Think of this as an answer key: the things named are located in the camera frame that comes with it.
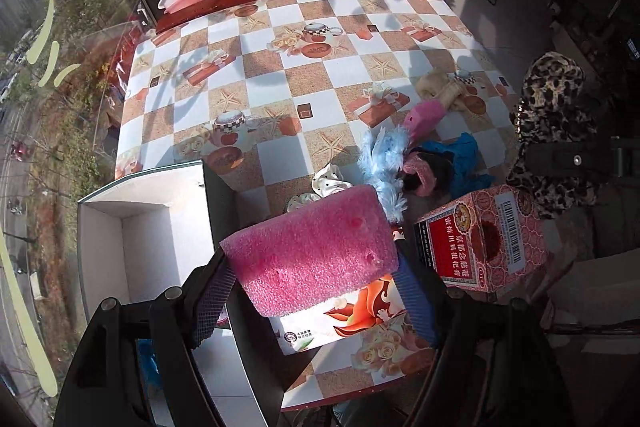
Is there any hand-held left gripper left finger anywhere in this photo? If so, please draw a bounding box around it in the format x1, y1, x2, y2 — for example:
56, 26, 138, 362
52, 248, 238, 427

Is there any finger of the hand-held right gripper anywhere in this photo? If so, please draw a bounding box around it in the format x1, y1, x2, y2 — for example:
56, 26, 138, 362
524, 142, 617, 180

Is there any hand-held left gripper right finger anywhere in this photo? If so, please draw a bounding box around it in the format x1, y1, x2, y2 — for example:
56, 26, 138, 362
392, 257, 576, 427

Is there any leopard print cloth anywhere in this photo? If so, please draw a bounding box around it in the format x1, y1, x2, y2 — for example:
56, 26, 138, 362
505, 52, 601, 219

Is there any black and white box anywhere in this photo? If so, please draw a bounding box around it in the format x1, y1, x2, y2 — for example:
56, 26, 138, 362
76, 159, 288, 427

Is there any pink sponge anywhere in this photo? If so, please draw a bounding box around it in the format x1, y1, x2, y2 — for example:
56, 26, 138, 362
220, 186, 400, 319

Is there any pink plush cylinder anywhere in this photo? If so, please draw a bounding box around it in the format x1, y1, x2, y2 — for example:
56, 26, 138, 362
404, 99, 447, 142

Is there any light blue fluffy toy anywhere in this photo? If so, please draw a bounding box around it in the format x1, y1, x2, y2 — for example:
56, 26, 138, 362
357, 126, 411, 224

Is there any floral tissue box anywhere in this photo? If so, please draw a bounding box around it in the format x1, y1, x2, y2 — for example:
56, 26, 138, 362
272, 274, 433, 355

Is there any red patterned medicine box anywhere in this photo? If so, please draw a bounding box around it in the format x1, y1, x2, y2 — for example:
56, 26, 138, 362
414, 184, 551, 294

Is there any blue cloth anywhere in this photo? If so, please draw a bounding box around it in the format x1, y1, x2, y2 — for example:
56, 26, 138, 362
407, 132, 496, 198

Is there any pink and black plush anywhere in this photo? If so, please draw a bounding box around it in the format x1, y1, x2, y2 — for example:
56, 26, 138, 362
400, 152, 453, 198

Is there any beige plush toy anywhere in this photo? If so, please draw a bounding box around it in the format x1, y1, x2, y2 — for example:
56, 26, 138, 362
416, 67, 476, 112

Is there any white polka dot cloth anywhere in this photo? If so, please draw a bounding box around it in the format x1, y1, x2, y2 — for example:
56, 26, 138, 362
285, 163, 353, 212

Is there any checkered printed tablecloth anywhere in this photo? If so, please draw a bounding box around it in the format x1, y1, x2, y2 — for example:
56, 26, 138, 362
114, 0, 526, 410

